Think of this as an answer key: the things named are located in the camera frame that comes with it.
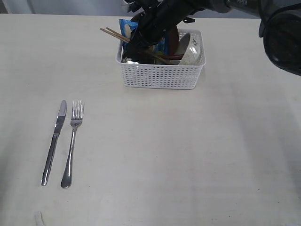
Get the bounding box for silver metal table knife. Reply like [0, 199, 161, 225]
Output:
[41, 100, 67, 186]

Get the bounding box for white perforated plastic basket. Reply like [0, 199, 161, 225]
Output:
[116, 29, 206, 89]

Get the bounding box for white ceramic bowl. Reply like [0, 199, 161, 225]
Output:
[175, 32, 201, 66]

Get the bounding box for brown round wooden plate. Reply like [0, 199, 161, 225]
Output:
[130, 13, 181, 57]

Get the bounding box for dark red wooden spoon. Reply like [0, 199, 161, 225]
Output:
[159, 54, 183, 60]

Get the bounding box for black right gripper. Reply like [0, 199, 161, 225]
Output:
[123, 0, 205, 64]

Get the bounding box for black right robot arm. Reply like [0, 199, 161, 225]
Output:
[125, 0, 301, 75]

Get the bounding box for blue chips snack bag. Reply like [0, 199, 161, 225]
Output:
[119, 19, 172, 56]

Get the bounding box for silver metal fork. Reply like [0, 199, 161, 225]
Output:
[61, 100, 84, 188]

